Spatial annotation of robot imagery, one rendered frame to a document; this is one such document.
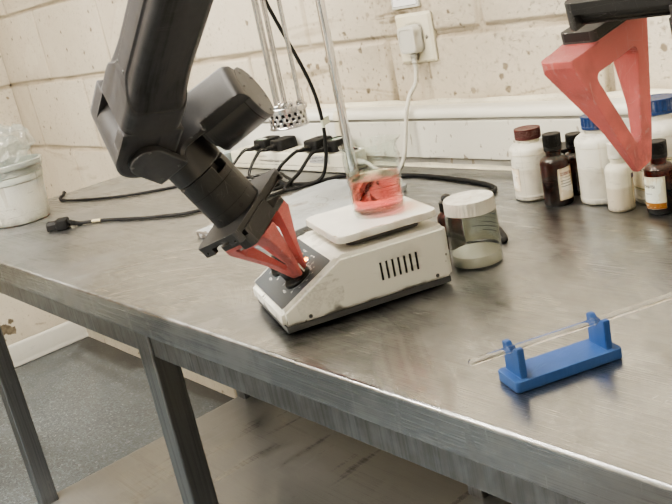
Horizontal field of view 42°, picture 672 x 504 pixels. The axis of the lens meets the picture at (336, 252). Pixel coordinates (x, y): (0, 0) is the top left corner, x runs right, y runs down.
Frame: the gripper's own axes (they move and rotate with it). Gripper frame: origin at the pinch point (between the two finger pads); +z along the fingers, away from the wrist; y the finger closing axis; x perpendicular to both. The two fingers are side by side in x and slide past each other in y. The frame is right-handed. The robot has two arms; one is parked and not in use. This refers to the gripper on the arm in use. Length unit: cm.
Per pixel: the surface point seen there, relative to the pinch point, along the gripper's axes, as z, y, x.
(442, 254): 10.2, 8.1, -9.8
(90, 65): -21, 117, 139
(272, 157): 13, 66, 59
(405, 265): 7.8, 5.0, -7.5
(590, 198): 25.9, 32.4, -14.1
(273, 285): 1.3, 0.3, 5.2
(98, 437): 53, 41, 163
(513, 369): 9.3, -12.6, -25.4
